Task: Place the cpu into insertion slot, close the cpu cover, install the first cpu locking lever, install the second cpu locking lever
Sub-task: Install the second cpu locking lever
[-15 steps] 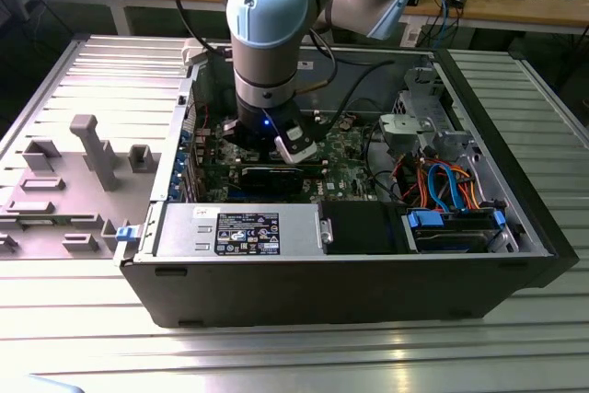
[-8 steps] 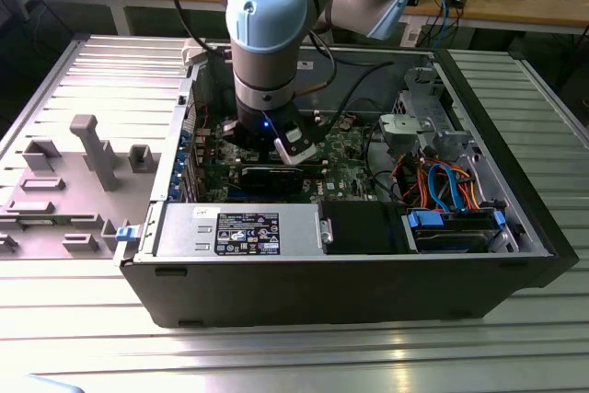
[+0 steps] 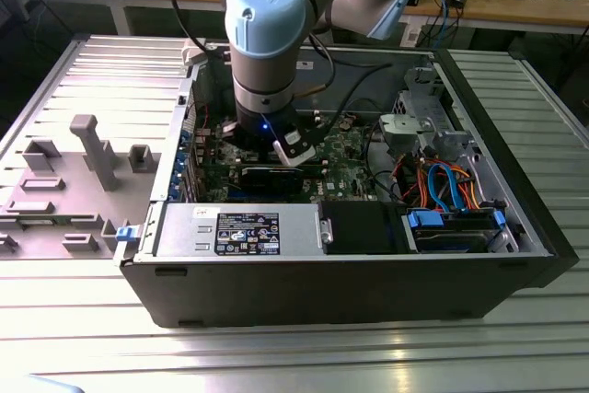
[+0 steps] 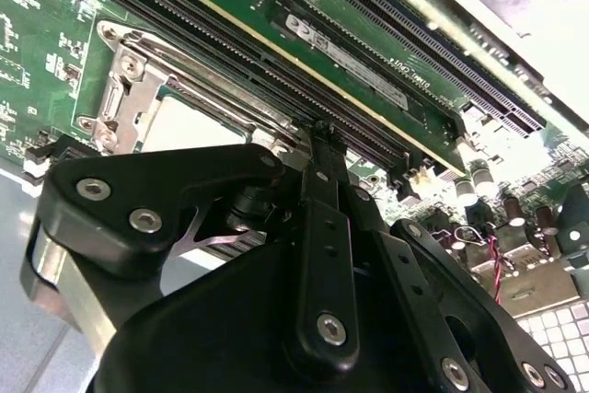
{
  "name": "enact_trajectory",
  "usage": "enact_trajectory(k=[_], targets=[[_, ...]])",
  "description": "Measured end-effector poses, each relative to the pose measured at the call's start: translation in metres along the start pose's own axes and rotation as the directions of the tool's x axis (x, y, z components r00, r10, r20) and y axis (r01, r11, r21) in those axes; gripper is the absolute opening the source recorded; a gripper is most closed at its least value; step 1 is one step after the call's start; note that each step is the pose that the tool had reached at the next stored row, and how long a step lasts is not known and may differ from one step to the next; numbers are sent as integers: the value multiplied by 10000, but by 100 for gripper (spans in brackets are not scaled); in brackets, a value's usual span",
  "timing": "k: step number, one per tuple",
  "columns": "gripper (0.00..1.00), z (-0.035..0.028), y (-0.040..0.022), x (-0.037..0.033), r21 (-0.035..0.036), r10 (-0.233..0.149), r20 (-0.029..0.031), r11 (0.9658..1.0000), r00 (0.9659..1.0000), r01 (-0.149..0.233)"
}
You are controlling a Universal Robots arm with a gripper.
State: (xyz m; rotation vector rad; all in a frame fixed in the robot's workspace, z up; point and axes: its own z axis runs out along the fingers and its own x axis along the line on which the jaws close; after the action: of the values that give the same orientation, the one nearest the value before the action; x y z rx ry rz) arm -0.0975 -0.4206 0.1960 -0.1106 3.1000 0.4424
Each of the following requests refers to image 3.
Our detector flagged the black camera cable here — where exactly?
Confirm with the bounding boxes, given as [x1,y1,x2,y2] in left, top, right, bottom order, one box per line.
[294,32,395,136]

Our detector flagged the white power strip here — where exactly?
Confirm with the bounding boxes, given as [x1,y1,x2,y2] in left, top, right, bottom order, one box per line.
[398,19,427,48]

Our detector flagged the blue wire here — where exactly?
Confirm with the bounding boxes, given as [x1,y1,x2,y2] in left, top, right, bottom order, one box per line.
[426,163,467,214]

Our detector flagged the hard disk in blue carrier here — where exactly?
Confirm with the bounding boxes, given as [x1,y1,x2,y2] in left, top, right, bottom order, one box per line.
[403,207,510,255]

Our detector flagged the grey power supply unit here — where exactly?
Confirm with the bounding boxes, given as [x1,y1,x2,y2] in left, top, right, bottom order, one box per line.
[154,202,324,260]

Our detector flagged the pale grey case latch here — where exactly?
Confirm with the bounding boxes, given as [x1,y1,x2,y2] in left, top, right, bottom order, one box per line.
[180,37,209,66]

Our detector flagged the pale blue object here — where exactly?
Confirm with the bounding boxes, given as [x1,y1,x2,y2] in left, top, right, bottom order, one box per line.
[25,373,87,393]

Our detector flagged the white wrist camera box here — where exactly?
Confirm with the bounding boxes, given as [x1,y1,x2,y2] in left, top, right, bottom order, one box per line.
[271,128,317,168]

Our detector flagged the orange wire bundle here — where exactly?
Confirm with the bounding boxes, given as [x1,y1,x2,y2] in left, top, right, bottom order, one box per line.
[398,157,484,213]

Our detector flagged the black PC case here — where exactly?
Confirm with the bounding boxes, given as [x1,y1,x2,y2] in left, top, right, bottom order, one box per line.
[112,37,580,330]

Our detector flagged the black graphics card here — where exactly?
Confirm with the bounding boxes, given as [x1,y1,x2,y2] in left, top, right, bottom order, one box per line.
[237,164,306,197]

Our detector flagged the silver drive cage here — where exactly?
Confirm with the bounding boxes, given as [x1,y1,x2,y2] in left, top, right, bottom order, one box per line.
[377,65,482,157]

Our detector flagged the blue network cable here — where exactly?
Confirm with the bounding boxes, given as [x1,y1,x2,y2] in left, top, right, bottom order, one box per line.
[436,0,452,40]

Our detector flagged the red wire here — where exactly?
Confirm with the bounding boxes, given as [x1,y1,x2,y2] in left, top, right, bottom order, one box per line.
[390,153,420,204]

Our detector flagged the grey parts rack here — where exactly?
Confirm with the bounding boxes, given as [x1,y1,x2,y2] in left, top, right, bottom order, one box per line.
[0,113,163,261]

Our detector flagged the green motherboard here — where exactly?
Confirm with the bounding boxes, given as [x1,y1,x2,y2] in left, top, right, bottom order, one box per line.
[192,107,395,204]

